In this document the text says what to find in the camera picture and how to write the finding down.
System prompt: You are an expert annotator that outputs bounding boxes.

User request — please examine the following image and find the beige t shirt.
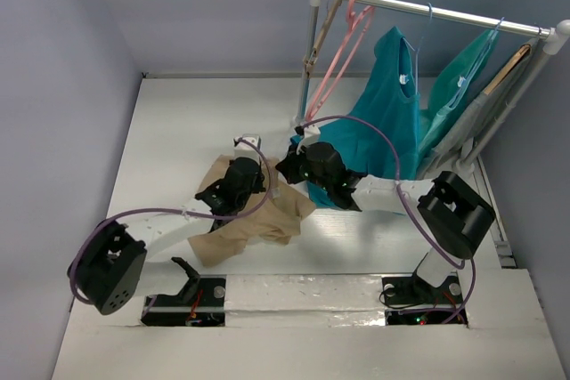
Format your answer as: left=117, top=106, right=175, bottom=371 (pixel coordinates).
left=188, top=158, right=316, bottom=268

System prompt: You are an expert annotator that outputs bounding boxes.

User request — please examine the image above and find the pink plastic hanger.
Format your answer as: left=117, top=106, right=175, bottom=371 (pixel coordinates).
left=304, top=0, right=375, bottom=121

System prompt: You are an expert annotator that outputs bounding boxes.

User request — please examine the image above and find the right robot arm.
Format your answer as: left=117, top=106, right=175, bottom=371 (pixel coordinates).
left=276, top=142, right=496, bottom=310

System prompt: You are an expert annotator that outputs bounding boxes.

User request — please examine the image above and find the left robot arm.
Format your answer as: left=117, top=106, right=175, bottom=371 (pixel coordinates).
left=67, top=157, right=272, bottom=315

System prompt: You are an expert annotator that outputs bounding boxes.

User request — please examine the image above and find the teal t shirt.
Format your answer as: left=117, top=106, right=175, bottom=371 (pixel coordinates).
left=289, top=26, right=422, bottom=210

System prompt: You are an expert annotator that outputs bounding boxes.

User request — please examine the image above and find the beige clip hanger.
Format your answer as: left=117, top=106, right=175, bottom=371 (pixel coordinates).
left=303, top=0, right=342, bottom=79

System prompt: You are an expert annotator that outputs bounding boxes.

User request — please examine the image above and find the light green t shirt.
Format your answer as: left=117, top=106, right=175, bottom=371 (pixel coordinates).
left=419, top=29, right=499, bottom=162

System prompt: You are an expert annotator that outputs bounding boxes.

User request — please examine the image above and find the wooden hanger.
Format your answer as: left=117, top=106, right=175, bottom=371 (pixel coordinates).
left=483, top=43, right=532, bottom=95

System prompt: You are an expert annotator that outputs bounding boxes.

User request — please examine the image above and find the grey garment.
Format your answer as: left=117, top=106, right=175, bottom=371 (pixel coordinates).
left=416, top=38, right=543, bottom=180

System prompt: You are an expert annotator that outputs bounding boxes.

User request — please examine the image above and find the silver clothes rack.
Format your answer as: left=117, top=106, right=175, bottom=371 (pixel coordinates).
left=266, top=0, right=570, bottom=176

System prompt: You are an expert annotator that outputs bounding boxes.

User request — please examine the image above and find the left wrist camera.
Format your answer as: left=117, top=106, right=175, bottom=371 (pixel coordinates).
left=233, top=133, right=261, bottom=164

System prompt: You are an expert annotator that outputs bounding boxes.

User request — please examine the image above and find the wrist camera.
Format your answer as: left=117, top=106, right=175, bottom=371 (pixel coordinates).
left=233, top=133, right=261, bottom=164
left=296, top=125, right=321, bottom=154

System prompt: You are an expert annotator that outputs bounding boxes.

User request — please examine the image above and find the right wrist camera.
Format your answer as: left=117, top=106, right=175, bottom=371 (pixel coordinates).
left=296, top=125, right=321, bottom=154

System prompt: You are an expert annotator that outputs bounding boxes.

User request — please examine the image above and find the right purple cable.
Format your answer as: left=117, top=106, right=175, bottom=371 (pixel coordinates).
left=297, top=115, right=477, bottom=326

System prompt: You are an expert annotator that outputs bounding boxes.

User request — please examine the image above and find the purple cable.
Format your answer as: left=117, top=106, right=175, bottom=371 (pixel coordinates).
left=69, top=141, right=280, bottom=305
left=297, top=115, right=477, bottom=326

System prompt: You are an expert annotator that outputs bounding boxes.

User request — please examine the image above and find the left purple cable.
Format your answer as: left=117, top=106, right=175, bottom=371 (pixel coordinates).
left=69, top=141, right=280, bottom=305

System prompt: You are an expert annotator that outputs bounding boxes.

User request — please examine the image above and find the blue wire hanger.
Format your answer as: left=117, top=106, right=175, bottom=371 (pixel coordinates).
left=398, top=3, right=434, bottom=95
left=445, top=17, right=504, bottom=109

